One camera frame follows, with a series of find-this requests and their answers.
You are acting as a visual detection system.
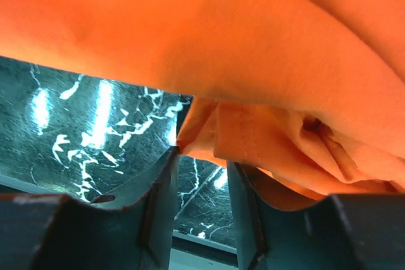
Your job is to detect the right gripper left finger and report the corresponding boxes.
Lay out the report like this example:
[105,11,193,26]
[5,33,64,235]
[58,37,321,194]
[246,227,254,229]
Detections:
[1,147,179,269]

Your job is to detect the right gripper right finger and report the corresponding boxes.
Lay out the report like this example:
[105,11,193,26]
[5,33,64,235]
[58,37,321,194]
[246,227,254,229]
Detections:
[227,162,404,269]

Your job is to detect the orange t shirt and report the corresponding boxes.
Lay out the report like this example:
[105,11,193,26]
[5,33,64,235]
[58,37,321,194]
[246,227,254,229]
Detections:
[1,0,404,200]

